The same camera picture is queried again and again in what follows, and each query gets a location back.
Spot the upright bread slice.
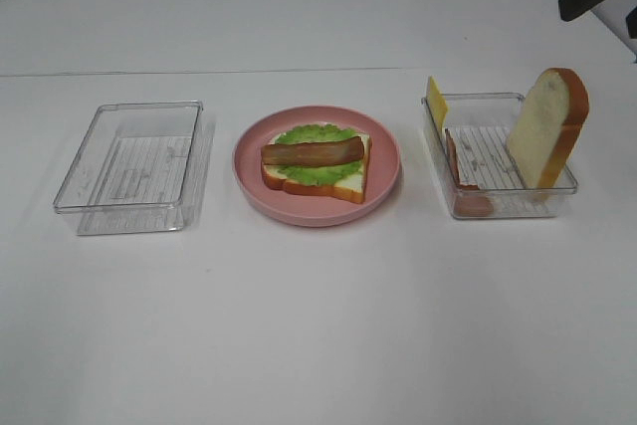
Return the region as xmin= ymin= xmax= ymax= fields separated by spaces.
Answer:
xmin=506 ymin=68 xmax=589 ymax=189

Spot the pink round plate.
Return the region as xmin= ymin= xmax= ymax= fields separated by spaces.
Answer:
xmin=233 ymin=106 xmax=401 ymax=227

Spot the green lettuce leaf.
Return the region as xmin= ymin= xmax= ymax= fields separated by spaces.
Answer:
xmin=265 ymin=123 xmax=371 ymax=186

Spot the clear right plastic tray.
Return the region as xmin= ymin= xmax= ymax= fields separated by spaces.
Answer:
xmin=421 ymin=93 xmax=578 ymax=220

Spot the yellow cheese slice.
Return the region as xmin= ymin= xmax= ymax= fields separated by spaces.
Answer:
xmin=425 ymin=76 xmax=449 ymax=135

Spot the bread slice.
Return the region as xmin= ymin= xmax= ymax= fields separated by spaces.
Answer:
xmin=261 ymin=142 xmax=372 ymax=204
xmin=506 ymin=68 xmax=589 ymax=189

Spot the clear left plastic tray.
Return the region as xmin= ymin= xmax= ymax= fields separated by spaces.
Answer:
xmin=53 ymin=101 xmax=214 ymax=236

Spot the clear plastic tray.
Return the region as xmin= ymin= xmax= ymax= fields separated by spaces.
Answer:
xmin=421 ymin=93 xmax=578 ymax=220
xmin=53 ymin=101 xmax=214 ymax=236

